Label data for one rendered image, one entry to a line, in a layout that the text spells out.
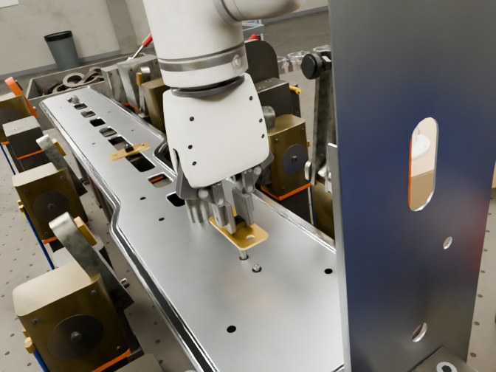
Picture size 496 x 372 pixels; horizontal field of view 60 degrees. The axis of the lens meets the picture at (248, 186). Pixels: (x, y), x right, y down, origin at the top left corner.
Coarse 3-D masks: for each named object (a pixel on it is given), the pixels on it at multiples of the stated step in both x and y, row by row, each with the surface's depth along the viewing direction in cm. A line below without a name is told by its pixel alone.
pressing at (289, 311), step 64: (64, 128) 110; (128, 128) 102; (128, 192) 74; (256, 192) 66; (128, 256) 58; (192, 256) 55; (256, 256) 53; (320, 256) 51; (192, 320) 46; (256, 320) 44; (320, 320) 43
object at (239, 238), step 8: (232, 208) 55; (240, 216) 51; (216, 224) 52; (240, 224) 50; (256, 224) 51; (224, 232) 50; (240, 232) 50; (248, 232) 49; (256, 232) 49; (264, 232) 49; (232, 240) 49; (240, 240) 48; (256, 240) 48; (240, 248) 47; (248, 248) 47
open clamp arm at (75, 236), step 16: (64, 224) 44; (80, 224) 46; (64, 240) 44; (80, 240) 45; (80, 256) 46; (96, 256) 47; (96, 272) 48; (112, 272) 50; (112, 288) 49; (128, 304) 51
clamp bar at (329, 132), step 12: (312, 60) 47; (324, 60) 49; (312, 72) 48; (324, 72) 50; (324, 84) 52; (324, 96) 52; (324, 108) 53; (324, 120) 54; (324, 132) 54; (312, 144) 55; (324, 144) 55; (336, 144) 52; (312, 156) 56; (324, 156) 56; (312, 168) 56; (312, 180) 57
